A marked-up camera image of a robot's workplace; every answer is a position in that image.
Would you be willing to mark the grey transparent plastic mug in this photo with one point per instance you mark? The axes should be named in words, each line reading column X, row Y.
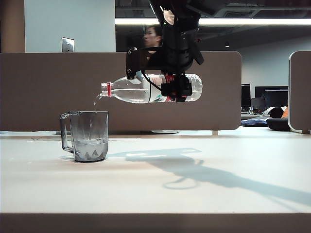
column 90, row 145

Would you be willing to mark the blue patterned cloth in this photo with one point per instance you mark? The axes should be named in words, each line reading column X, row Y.
column 252, row 122

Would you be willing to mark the wide black computer monitor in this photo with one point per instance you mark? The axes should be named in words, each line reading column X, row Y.
column 272, row 95

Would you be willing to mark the orange fabric item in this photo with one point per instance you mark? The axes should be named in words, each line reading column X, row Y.
column 285, row 113

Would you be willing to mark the narrow black computer monitor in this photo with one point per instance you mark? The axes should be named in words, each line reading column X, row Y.
column 245, row 95

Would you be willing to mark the clear red-label water bottle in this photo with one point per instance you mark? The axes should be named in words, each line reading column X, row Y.
column 131, row 91

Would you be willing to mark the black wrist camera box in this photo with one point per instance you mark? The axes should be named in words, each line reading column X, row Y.
column 133, row 61

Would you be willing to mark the white ceiling light strip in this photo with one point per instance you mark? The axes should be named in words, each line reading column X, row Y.
column 243, row 21

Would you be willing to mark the brown partition with white edge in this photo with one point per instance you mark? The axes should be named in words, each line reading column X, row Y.
column 300, row 92

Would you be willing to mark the black round cushion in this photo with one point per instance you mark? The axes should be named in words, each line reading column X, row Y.
column 278, row 123

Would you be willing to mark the grey metal partition foot plate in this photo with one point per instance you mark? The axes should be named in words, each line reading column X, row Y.
column 165, row 132

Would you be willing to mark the long brown desk partition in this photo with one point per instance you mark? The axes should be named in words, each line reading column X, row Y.
column 60, row 92

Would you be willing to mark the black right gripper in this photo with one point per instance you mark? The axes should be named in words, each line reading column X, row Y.
column 177, row 51

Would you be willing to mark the person with black hair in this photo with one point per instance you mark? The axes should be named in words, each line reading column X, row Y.
column 151, row 36

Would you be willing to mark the brown board strip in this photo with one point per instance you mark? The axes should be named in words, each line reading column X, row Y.
column 155, row 223

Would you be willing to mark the metal wall switch plate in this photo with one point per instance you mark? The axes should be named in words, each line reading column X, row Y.
column 67, row 45

